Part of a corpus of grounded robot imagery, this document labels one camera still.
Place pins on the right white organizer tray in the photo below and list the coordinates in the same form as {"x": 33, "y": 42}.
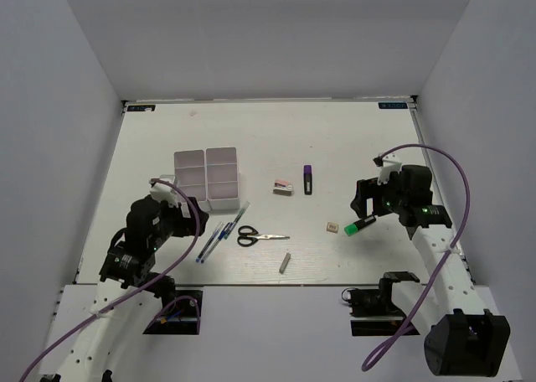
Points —
{"x": 223, "y": 178}

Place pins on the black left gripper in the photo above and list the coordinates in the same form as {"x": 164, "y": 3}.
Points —
{"x": 188, "y": 225}

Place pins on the white organizer tray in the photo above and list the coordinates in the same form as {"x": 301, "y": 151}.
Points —
{"x": 190, "y": 175}
{"x": 223, "y": 178}

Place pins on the green clear pen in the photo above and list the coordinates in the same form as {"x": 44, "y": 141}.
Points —
{"x": 237, "y": 219}

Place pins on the blue pen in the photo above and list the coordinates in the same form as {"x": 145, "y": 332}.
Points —
{"x": 222, "y": 234}
{"x": 209, "y": 242}

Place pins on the pink white stapler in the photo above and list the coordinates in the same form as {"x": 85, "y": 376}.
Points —
{"x": 282, "y": 187}

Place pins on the black handled scissors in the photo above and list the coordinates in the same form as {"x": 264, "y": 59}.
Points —
{"x": 248, "y": 236}

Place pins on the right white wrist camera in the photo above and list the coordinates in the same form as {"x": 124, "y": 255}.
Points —
{"x": 387, "y": 164}

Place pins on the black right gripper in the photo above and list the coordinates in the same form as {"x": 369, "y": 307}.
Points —
{"x": 368, "y": 188}

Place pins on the right corner label sticker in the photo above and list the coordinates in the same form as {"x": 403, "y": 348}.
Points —
{"x": 392, "y": 105}

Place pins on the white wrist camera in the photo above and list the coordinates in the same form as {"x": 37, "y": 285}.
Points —
{"x": 163, "y": 193}
{"x": 387, "y": 164}

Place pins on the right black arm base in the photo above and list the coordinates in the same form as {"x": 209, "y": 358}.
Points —
{"x": 372, "y": 312}

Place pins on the left corner label sticker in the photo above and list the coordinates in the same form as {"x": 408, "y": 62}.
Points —
{"x": 140, "y": 108}

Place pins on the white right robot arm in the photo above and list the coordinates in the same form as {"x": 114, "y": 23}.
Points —
{"x": 462, "y": 337}

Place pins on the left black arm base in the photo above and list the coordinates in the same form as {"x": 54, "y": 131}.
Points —
{"x": 180, "y": 314}

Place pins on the left white organizer tray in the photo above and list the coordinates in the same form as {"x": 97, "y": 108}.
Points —
{"x": 190, "y": 175}

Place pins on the small beige eraser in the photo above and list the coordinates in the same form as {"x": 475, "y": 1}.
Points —
{"x": 332, "y": 227}

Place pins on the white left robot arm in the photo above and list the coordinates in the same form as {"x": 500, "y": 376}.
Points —
{"x": 130, "y": 296}

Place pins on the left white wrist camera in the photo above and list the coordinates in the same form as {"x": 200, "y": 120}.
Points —
{"x": 163, "y": 193}

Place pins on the green cap highlighter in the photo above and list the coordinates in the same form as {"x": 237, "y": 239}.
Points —
{"x": 359, "y": 225}

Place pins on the corner label sticker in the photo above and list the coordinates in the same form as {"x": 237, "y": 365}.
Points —
{"x": 140, "y": 108}
{"x": 392, "y": 105}

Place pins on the purple cap highlighter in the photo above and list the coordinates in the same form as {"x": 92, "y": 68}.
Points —
{"x": 307, "y": 179}

